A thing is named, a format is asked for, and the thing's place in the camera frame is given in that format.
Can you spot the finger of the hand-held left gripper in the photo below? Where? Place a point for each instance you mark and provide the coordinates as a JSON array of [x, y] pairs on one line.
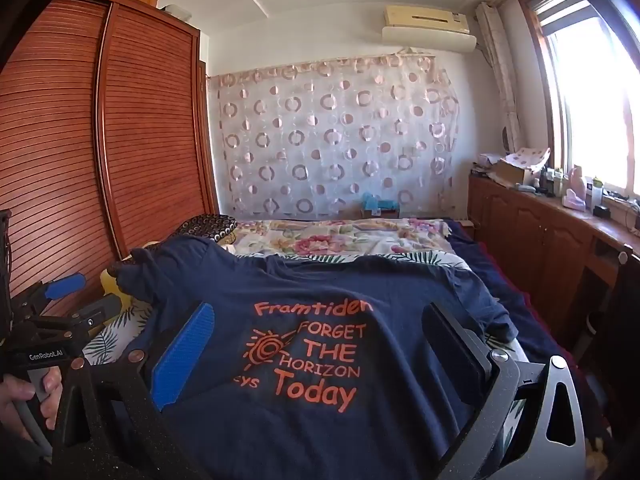
[[65, 285], [97, 316]]

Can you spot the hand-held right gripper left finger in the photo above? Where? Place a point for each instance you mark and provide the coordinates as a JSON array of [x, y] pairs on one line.
[[184, 357]]

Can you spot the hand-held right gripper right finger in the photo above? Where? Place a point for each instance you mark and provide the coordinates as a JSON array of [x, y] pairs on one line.
[[450, 340]]

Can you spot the navy printed t-shirt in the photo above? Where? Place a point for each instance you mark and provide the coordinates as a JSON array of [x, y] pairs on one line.
[[325, 280]]

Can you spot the person's left hand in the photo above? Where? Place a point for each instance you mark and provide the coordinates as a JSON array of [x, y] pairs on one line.
[[12, 397]]

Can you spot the leaf-print bed sheet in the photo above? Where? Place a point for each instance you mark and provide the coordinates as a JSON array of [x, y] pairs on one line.
[[435, 260]]

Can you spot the dark blue bed cover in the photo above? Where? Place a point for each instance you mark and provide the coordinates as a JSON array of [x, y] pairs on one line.
[[500, 270]]

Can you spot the navy medallion-pattern pillow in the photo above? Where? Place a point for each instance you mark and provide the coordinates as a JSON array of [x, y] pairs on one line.
[[205, 225]]

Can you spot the wooden sideboard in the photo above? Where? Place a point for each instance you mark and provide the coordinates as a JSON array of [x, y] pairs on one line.
[[530, 230]]

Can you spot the teal cloth item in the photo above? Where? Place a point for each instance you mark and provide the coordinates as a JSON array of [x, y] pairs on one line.
[[377, 203]]

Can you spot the floral blanket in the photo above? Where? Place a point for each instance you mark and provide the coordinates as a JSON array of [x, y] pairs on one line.
[[325, 240]]

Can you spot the wooden louvred wardrobe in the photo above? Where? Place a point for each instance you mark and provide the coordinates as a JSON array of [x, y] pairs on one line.
[[145, 135]]

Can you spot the stack of books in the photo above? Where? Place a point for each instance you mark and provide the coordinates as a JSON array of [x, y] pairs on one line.
[[482, 166]]

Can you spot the black chair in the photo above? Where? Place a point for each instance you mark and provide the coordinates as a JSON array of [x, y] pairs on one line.
[[622, 300]]

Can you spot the cardboard box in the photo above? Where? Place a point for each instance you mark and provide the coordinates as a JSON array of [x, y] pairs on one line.
[[515, 172]]

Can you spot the pink bottle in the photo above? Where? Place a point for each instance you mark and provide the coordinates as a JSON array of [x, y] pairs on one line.
[[575, 195]]

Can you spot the small black box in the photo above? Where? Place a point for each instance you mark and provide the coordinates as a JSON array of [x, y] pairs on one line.
[[602, 211]]

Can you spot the white bottle with dark cap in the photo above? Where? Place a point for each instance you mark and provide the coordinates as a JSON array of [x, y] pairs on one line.
[[595, 192]]

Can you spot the sheer circle-pattern curtain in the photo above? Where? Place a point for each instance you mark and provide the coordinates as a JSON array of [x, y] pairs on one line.
[[330, 160]]

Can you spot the gathered pale window curtain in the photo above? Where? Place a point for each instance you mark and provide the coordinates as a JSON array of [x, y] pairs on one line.
[[500, 70]]

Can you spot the bright window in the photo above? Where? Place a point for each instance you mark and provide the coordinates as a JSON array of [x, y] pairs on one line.
[[590, 100]]

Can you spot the white box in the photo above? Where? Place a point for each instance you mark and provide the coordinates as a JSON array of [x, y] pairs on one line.
[[176, 10]]

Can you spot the cream wall air conditioner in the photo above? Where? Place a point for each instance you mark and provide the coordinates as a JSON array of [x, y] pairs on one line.
[[425, 17]]

